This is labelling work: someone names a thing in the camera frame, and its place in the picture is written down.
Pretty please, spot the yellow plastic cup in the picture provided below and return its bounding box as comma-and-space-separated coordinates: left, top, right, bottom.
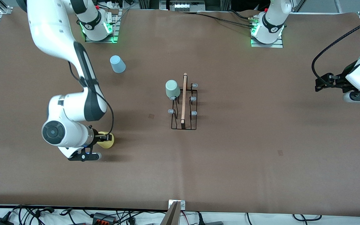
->
96, 131, 115, 149

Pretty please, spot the pale green plastic cup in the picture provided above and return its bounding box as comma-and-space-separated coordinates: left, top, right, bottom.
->
165, 80, 181, 100

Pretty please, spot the black wire cup holder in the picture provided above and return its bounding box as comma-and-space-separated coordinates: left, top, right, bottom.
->
167, 73, 198, 130

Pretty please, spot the light blue plastic cup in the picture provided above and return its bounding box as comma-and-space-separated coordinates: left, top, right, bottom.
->
110, 55, 126, 74

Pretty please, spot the black orange connector box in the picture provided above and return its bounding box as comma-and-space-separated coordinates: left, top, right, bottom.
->
92, 212, 117, 224

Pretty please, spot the brown table cover sheet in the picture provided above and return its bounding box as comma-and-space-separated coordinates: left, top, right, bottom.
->
0, 6, 360, 218

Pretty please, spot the white power strip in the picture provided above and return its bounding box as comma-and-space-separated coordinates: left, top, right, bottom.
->
105, 1, 123, 10

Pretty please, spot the grey device with white sockets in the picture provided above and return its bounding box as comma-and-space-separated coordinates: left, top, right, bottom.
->
160, 0, 206, 13

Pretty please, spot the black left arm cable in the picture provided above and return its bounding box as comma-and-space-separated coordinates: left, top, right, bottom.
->
312, 14, 360, 81

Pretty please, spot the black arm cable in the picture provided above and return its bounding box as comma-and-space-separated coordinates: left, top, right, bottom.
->
312, 14, 360, 81
68, 61, 115, 135

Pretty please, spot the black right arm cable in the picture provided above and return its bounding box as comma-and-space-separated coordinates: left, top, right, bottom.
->
68, 61, 115, 135

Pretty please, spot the tangled black cable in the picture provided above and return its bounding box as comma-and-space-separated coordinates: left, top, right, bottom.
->
13, 205, 55, 219

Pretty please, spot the grey metal camera mount bracket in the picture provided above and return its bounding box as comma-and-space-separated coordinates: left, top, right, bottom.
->
168, 200, 186, 210

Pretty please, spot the grey camera mount beam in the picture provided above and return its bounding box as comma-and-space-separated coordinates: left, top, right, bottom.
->
160, 202, 182, 225

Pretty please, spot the black base power cable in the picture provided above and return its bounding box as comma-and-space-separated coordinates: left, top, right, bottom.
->
228, 9, 255, 20
197, 12, 257, 29

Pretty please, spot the right arm aluminium base plate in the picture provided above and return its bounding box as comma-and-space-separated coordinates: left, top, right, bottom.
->
85, 9, 119, 43

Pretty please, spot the black looped cable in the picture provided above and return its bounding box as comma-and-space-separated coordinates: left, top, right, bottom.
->
292, 214, 322, 221

